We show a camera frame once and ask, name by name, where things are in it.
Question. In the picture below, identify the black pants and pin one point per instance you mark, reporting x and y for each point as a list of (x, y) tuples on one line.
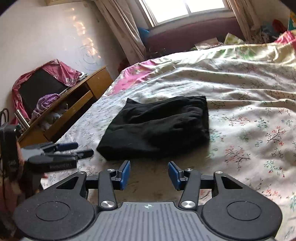
[(157, 129)]

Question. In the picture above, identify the pink floral blanket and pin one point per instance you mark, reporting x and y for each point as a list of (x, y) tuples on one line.
[(288, 37)]

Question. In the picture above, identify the grey shoes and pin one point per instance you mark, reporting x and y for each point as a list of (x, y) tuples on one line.
[(54, 118)]

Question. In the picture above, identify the beige curtain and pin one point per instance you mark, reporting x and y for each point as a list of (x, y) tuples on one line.
[(124, 30), (244, 16)]

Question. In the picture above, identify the wooden desk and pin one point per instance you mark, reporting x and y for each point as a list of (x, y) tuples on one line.
[(97, 81)]

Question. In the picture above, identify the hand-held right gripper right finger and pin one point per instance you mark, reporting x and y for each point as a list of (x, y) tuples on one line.
[(174, 175)]

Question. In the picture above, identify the blue cloth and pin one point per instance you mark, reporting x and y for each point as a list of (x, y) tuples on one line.
[(268, 29)]

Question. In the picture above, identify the purple cloth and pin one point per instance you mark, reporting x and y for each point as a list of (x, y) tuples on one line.
[(46, 100)]

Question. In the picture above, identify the blue plastic bag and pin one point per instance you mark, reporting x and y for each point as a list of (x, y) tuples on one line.
[(143, 33)]

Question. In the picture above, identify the pink patterned cloth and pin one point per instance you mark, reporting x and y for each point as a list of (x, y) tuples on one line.
[(64, 69)]

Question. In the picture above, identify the steel thermos bottle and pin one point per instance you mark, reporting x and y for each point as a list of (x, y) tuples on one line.
[(22, 119)]

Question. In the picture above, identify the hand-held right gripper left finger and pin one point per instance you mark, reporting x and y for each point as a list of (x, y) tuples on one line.
[(124, 175)]

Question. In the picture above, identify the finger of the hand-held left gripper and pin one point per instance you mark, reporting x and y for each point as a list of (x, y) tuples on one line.
[(67, 146), (85, 153)]

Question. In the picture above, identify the white floral quilt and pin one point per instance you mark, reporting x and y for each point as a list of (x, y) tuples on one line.
[(242, 92)]

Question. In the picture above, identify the black television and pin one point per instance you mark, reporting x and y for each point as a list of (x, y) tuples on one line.
[(39, 88)]

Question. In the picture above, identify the maroon window ledge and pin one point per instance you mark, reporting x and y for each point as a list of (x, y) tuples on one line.
[(192, 30)]

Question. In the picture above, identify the red cloth item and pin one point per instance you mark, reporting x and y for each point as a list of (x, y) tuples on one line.
[(278, 24)]

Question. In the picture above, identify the green white package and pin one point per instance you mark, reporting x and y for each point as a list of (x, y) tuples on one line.
[(232, 39)]

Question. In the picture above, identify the window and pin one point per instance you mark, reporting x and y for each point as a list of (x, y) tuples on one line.
[(185, 9)]

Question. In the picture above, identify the loose papers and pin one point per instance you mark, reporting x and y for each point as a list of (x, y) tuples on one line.
[(207, 44)]

